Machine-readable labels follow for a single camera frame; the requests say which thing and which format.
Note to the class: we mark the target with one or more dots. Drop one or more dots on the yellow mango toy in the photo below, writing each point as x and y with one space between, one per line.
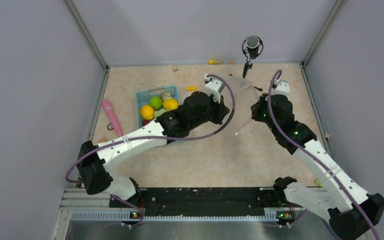
170 104

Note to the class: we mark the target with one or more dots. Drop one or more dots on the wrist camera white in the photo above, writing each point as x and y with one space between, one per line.
280 87
213 88

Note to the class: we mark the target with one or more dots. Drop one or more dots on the red fruit toy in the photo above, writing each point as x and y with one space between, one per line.
145 122

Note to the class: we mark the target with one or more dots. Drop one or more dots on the yellow lemon toy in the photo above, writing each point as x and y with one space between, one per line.
147 112

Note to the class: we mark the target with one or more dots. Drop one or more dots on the black microphone on tripod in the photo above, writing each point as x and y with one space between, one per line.
252 47

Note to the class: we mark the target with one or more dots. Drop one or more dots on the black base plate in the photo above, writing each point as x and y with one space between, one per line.
213 202

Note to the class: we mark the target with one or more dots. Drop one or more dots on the wooden block near wall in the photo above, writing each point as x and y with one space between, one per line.
174 68

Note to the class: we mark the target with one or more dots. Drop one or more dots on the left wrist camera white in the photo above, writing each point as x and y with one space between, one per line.
213 88

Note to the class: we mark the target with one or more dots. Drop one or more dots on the clear zip top bag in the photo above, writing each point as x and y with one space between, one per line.
245 96

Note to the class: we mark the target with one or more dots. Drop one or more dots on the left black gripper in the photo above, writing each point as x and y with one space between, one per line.
222 110

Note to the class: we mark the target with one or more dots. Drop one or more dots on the yellow block on table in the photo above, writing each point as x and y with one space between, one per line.
191 88

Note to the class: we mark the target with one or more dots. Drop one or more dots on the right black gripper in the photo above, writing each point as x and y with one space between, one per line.
256 107

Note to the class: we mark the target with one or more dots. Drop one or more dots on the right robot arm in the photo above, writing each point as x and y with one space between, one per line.
348 209

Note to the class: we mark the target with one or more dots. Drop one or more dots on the yellow wooden cylinder block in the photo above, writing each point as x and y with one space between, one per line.
215 62

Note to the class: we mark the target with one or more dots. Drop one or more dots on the green lime toy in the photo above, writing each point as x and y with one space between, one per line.
156 103

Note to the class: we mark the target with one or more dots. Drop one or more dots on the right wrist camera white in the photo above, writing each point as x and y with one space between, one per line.
280 87

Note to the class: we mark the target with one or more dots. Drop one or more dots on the wooden block left edge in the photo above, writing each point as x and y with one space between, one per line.
102 140

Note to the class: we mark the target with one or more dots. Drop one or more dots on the pink cylinder toy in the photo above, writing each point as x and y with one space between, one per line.
114 123

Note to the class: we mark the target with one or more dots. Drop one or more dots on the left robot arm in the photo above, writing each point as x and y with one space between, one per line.
97 162

